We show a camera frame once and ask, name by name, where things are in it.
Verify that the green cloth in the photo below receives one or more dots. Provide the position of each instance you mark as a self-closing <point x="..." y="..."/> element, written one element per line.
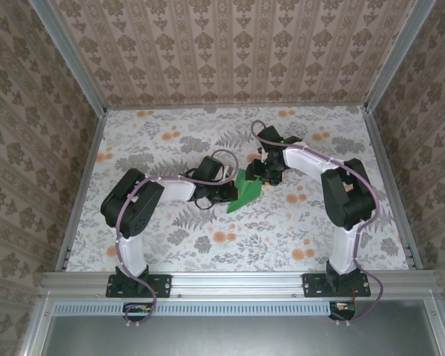
<point x="244" y="194"/>

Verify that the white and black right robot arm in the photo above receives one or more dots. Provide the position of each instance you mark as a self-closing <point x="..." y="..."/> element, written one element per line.
<point x="350" y="200"/>

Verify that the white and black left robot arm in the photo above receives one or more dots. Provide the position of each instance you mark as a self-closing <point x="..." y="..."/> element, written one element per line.
<point x="131" y="205"/>

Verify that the floral patterned table cover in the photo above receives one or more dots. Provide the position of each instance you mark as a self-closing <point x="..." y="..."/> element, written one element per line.
<point x="237" y="244"/>

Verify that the black connector board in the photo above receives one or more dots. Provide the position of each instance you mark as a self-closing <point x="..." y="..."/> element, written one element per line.
<point x="137" y="308"/>
<point x="343" y="307"/>

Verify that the grey metal panel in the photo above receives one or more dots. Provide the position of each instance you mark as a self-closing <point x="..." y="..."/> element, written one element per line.
<point x="237" y="337"/>

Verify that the thin aluminium frame rail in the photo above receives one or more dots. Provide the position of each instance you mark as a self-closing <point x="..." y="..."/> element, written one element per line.
<point x="237" y="107"/>
<point x="93" y="148"/>
<point x="380" y="148"/>

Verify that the wide aluminium frame rail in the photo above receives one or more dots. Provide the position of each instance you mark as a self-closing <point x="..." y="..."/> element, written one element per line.
<point x="237" y="283"/>

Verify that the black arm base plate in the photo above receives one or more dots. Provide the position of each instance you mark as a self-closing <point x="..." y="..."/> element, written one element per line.
<point x="159" y="286"/>
<point x="311" y="286"/>

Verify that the aluminium frame post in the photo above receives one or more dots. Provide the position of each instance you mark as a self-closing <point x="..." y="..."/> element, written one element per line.
<point x="397" y="55"/>
<point x="71" y="55"/>

